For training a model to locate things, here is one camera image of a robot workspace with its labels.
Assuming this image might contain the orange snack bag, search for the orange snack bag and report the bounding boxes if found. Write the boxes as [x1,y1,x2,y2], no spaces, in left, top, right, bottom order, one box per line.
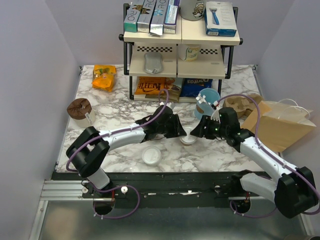
[92,65,117,92]

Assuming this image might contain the blue silver toothpaste box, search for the blue silver toothpaste box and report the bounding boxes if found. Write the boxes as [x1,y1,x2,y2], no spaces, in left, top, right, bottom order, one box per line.
[149,0,170,36]

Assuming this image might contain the cardboard cup carrier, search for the cardboard cup carrier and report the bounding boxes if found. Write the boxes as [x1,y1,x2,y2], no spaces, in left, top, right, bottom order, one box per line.
[222,93,264,119]

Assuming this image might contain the teal toothpaste box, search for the teal toothpaste box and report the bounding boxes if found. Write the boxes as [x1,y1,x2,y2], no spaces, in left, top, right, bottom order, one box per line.
[123,0,145,33]

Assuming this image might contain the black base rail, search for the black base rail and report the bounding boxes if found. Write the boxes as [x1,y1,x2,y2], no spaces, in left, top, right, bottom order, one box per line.
[77,171,266,210]

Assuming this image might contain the white printed cup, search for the white printed cup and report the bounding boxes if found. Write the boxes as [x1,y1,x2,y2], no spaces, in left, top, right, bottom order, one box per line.
[178,44,201,62]

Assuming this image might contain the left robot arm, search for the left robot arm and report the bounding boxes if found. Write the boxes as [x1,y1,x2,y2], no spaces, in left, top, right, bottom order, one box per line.
[66,105,187,198]

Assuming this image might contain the blue Doritos bag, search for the blue Doritos bag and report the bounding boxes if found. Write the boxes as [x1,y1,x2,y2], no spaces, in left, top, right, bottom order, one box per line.
[180,78,213,98]

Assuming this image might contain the brown paper bag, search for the brown paper bag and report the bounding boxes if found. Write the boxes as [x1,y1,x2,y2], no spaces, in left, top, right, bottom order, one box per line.
[241,101,316,153]

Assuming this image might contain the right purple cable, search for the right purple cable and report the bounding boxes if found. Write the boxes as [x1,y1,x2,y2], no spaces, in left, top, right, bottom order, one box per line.
[217,93,320,218]

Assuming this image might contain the blue plastic cup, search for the blue plastic cup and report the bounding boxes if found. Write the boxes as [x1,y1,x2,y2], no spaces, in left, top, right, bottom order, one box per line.
[194,88,220,120]

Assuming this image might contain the orange Kettle chips bag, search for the orange Kettle chips bag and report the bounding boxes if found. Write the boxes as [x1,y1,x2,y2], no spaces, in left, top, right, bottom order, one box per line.
[134,76,184,102]

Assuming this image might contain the blue razor box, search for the blue razor box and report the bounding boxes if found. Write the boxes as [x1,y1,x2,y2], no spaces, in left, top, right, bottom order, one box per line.
[204,1,237,37]

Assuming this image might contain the purple white toothpaste box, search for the purple white toothpaste box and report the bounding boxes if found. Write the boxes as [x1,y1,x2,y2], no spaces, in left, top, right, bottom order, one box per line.
[163,0,180,34]

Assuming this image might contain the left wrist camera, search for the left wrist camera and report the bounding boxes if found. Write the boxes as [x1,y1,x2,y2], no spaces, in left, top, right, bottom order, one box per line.
[166,102,175,110]

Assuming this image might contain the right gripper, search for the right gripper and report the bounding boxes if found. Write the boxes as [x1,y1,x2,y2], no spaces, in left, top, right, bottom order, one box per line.
[189,114,229,140]

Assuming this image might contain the grey sponge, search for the grey sponge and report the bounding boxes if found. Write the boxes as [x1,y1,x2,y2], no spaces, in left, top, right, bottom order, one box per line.
[144,52,164,74]

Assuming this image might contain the brown paper coffee cup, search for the brown paper coffee cup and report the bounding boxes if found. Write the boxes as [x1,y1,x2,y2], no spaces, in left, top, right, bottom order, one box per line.
[180,139,196,146]

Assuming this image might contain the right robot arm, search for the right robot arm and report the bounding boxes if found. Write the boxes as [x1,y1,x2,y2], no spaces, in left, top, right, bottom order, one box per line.
[190,107,320,219]

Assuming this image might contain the two-tier shelf rack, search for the two-tier shelf rack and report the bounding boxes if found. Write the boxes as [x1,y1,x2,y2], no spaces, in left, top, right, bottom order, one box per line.
[118,16,243,101]

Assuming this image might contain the white stirrers in cup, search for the white stirrers in cup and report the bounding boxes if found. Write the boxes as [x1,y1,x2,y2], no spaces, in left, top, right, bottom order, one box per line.
[195,94,211,106]

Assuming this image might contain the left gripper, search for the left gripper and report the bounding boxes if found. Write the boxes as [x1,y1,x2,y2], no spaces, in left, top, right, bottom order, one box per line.
[156,114,187,139]

